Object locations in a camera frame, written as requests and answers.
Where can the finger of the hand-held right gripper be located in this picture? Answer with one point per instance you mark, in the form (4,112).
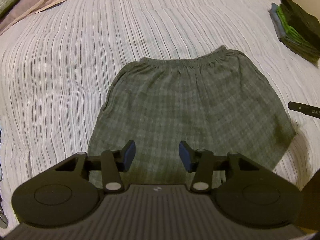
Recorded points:
(303,109)

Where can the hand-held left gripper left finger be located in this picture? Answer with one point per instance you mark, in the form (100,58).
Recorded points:
(129,156)

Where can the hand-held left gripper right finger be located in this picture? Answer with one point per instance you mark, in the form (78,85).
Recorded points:
(186,156)

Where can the grey plaid shorts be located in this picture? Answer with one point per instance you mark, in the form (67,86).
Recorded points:
(190,105)

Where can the stack of folded clothes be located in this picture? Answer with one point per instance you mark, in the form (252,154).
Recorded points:
(297,25)

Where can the bed with striped bedspread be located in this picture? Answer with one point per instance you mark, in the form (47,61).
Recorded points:
(62,80)

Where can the purple pillow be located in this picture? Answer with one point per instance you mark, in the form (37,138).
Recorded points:
(23,11)

